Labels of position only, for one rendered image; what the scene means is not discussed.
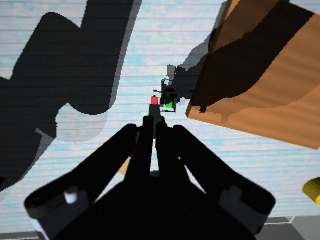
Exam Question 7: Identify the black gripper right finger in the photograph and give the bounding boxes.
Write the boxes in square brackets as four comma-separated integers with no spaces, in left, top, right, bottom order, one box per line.
[154,104,276,237]

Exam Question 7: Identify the tan cardboard box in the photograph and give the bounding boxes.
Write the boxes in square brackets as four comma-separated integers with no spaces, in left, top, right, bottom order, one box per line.
[118,149,135,176]

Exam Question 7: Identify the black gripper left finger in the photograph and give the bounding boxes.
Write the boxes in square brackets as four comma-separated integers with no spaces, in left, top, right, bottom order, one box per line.
[24,104,155,240]

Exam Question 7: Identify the yellow short cylinder with center hole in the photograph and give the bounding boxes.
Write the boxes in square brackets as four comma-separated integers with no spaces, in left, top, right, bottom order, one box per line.
[302,178,320,206]

